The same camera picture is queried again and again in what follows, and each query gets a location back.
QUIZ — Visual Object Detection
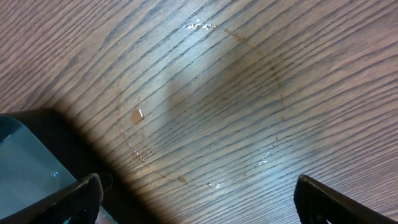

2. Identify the black plastic tray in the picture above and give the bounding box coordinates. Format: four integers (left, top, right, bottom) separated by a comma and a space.
0, 108, 156, 224

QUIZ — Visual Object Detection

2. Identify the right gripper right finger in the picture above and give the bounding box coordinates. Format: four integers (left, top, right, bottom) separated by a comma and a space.
294, 175, 397, 224

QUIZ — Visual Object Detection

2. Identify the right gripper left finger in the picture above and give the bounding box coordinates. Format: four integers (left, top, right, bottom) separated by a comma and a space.
1, 173, 103, 224

